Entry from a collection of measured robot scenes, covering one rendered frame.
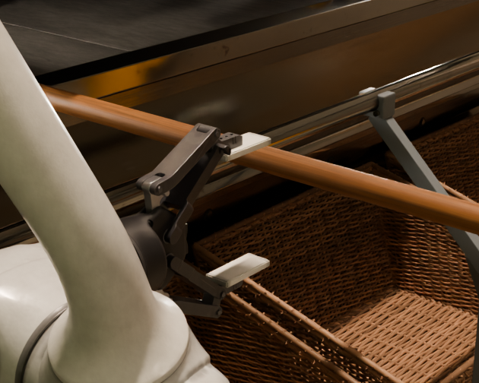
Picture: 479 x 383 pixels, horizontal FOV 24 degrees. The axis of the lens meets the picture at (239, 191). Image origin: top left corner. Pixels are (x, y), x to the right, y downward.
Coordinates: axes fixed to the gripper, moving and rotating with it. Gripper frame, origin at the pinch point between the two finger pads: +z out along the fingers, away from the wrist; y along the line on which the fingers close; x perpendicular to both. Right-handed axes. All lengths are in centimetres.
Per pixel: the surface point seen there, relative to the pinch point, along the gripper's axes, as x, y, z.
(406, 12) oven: -52, 6, 114
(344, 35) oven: -53, 7, 92
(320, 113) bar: -16.6, 1.9, 34.7
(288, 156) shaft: -3.8, -1.3, 10.9
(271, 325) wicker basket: -28, 40, 39
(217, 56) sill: -53, 4, 55
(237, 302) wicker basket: -35, 38, 39
